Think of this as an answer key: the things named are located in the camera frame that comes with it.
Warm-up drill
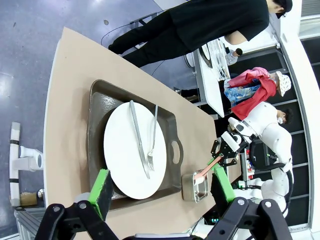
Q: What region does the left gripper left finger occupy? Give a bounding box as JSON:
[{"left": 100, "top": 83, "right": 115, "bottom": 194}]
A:
[{"left": 34, "top": 168, "right": 121, "bottom": 240}]

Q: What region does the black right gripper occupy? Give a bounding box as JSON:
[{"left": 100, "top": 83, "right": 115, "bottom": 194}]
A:
[{"left": 211, "top": 139, "right": 242, "bottom": 167}]

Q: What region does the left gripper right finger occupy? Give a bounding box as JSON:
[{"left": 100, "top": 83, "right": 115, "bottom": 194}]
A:
[{"left": 204, "top": 166, "right": 295, "bottom": 240}]

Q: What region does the pink lint roller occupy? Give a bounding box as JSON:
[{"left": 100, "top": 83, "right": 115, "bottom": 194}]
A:
[{"left": 194, "top": 154, "right": 225, "bottom": 186}]

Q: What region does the large white dinner plate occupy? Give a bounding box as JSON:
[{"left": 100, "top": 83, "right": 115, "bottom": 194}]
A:
[{"left": 103, "top": 101, "right": 168, "bottom": 200}]

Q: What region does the silver table knife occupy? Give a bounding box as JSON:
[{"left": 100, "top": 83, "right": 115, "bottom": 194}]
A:
[{"left": 129, "top": 99, "right": 151, "bottom": 180}]

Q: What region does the silver fork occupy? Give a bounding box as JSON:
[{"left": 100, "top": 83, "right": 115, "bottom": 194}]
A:
[{"left": 146, "top": 104, "right": 159, "bottom": 172}]

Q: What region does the black tray with plate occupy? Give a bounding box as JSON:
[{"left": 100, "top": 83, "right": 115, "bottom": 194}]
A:
[{"left": 86, "top": 79, "right": 185, "bottom": 212}]

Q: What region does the person's right forearm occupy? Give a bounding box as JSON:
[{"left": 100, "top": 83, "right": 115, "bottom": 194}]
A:
[{"left": 224, "top": 29, "right": 249, "bottom": 46}]

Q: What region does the rectangular metal tin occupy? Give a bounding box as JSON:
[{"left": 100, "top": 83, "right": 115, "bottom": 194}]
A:
[{"left": 181, "top": 171, "right": 210, "bottom": 203}]

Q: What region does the person in red jacket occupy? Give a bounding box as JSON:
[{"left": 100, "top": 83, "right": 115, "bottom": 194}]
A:
[{"left": 223, "top": 66, "right": 292, "bottom": 121}]

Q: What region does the white side table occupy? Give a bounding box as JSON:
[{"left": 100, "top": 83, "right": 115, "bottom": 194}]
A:
[{"left": 193, "top": 47, "right": 226, "bottom": 118}]

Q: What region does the small cardboard box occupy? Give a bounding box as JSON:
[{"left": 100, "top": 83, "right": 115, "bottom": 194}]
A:
[{"left": 19, "top": 191, "right": 38, "bottom": 207}]

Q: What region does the seated person with face mask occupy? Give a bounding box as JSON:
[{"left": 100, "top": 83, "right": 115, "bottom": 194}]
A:
[{"left": 276, "top": 107, "right": 294, "bottom": 125}]

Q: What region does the background person in light shirt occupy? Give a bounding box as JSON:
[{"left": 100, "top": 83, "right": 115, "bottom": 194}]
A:
[{"left": 224, "top": 47, "right": 243, "bottom": 66}]

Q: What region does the person in black clothes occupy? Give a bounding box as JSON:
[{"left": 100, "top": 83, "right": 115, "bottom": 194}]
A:
[{"left": 107, "top": 0, "right": 293, "bottom": 69}]

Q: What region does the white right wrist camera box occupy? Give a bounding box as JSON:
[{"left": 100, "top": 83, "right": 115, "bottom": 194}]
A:
[{"left": 221, "top": 131, "right": 242, "bottom": 152}]

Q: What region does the black right arm hose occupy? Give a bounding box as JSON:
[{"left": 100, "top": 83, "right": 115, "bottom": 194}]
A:
[{"left": 249, "top": 139, "right": 294, "bottom": 217}]

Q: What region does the aluminium profile frame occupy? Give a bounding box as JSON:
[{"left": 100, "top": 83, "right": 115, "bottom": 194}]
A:
[{"left": 13, "top": 207, "right": 47, "bottom": 240}]

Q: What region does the white wire dish rack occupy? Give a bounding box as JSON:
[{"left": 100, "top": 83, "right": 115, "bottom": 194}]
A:
[{"left": 208, "top": 38, "right": 231, "bottom": 81}]

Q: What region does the white table leg frame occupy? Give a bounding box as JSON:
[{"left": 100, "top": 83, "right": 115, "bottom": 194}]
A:
[{"left": 9, "top": 121, "right": 45, "bottom": 208}]

